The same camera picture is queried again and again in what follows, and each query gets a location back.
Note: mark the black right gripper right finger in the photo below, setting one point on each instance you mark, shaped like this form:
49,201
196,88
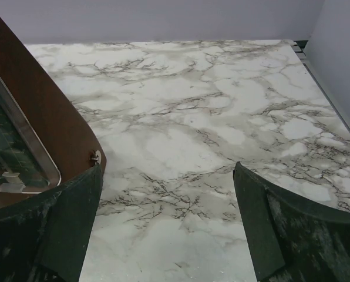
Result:
290,237

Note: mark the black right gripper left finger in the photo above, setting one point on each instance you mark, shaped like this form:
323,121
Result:
45,237

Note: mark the brown wooden metronome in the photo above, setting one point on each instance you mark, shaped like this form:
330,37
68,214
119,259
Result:
59,138

